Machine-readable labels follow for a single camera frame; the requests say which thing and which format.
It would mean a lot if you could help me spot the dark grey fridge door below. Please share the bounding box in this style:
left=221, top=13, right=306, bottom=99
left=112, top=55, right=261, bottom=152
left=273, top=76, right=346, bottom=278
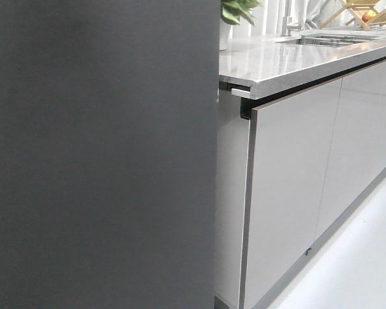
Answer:
left=0, top=1, right=220, bottom=308

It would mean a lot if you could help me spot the near grey cabinet door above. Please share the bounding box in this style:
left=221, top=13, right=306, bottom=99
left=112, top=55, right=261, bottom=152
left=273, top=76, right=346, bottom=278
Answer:
left=239, top=80, right=342, bottom=308

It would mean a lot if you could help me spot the grey cabinet door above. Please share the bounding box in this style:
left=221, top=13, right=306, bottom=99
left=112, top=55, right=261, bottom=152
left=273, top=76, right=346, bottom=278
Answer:
left=239, top=80, right=342, bottom=308
left=315, top=60, right=386, bottom=237

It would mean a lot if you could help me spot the far grey cabinet door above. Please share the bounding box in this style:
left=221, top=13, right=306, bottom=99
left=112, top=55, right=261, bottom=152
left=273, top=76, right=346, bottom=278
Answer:
left=315, top=60, right=386, bottom=237

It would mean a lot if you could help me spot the grey stone countertop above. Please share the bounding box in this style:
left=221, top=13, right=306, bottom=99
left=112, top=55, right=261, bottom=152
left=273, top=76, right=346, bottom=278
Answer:
left=219, top=29, right=386, bottom=100

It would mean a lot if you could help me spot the green potted plant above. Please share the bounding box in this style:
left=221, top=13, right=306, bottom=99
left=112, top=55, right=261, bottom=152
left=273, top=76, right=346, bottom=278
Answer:
left=219, top=0, right=262, bottom=51

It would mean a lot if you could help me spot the steel kitchen faucet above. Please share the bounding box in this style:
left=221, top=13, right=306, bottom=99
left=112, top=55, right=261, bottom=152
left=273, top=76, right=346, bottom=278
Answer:
left=280, top=0, right=302, bottom=37

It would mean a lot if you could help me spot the steel sink basin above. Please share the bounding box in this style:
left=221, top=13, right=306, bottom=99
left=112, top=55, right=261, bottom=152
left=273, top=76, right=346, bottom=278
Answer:
left=276, top=31, right=386, bottom=49

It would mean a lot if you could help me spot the wooden dish rack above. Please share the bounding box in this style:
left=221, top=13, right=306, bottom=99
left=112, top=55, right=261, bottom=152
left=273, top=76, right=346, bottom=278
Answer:
left=319, top=0, right=386, bottom=30

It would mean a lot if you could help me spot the red yellow apple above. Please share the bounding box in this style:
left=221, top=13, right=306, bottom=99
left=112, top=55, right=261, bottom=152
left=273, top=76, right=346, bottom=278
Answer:
left=362, top=10, right=377, bottom=23

